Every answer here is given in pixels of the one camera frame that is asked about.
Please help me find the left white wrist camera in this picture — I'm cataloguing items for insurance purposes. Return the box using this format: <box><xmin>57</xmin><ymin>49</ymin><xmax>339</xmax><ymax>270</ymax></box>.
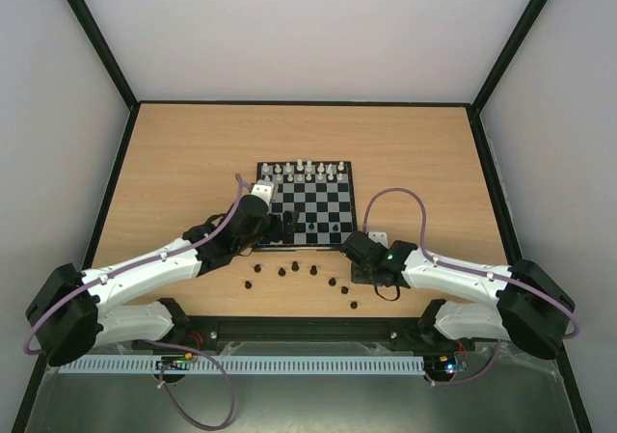
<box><xmin>250</xmin><ymin>179</ymin><xmax>278</xmax><ymax>204</ymax></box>

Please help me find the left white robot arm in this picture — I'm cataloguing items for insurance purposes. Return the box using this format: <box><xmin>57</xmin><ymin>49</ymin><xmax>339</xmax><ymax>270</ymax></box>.
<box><xmin>23</xmin><ymin>194</ymin><xmax>299</xmax><ymax>366</ymax></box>

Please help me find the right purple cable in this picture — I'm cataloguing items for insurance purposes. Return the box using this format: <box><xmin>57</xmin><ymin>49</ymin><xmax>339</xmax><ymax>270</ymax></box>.
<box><xmin>362</xmin><ymin>188</ymin><xmax>581</xmax><ymax>387</ymax></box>

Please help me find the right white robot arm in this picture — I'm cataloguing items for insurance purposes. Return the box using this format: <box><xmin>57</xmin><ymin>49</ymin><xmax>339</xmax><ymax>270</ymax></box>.
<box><xmin>340</xmin><ymin>231</ymin><xmax>575</xmax><ymax>360</ymax></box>

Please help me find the light blue cable duct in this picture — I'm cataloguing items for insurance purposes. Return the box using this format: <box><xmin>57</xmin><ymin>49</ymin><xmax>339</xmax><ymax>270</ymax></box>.
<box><xmin>59</xmin><ymin>355</ymin><xmax>425</xmax><ymax>376</ymax></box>

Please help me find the black and silver chessboard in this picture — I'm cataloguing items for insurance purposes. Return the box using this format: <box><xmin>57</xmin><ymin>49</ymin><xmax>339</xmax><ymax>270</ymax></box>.
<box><xmin>256</xmin><ymin>160</ymin><xmax>358</xmax><ymax>251</ymax></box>

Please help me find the purple cable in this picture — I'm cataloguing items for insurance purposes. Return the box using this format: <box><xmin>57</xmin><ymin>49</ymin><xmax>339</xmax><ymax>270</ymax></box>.
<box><xmin>362</xmin><ymin>188</ymin><xmax>581</xmax><ymax>387</ymax></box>
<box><xmin>23</xmin><ymin>173</ymin><xmax>237</xmax><ymax>429</ymax></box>

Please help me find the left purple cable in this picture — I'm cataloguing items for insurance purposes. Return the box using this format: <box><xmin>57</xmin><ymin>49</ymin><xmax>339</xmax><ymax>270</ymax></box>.
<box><xmin>23</xmin><ymin>173</ymin><xmax>237</xmax><ymax>429</ymax></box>

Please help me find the black aluminium frame rail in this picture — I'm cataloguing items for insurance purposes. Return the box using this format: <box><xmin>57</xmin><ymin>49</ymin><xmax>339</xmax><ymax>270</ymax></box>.
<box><xmin>129</xmin><ymin>314</ymin><xmax>483</xmax><ymax>352</ymax></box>

